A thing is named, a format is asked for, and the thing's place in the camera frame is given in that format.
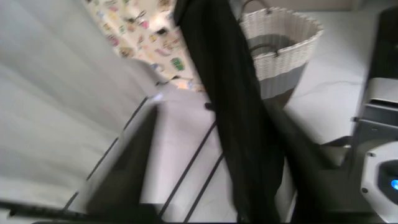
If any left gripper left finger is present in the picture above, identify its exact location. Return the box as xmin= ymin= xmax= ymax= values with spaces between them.
xmin=86 ymin=105 xmax=160 ymax=223

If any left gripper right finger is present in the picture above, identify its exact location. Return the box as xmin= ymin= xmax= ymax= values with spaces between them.
xmin=264 ymin=98 xmax=376 ymax=223

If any cream printed garment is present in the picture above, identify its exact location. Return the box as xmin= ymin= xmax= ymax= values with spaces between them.
xmin=85 ymin=0 xmax=206 ymax=93

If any black garment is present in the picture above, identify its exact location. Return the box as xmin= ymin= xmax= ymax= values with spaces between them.
xmin=173 ymin=0 xmax=285 ymax=223

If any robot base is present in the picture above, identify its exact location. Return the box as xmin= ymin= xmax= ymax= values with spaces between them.
xmin=349 ymin=6 xmax=398 ymax=223

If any black clothes rack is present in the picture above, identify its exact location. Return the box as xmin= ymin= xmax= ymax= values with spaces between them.
xmin=0 ymin=102 xmax=225 ymax=223

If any white laundry basket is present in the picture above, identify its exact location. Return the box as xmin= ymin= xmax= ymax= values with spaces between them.
xmin=238 ymin=0 xmax=324 ymax=109

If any white curtain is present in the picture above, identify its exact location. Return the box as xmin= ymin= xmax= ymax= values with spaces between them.
xmin=0 ymin=0 xmax=164 ymax=208

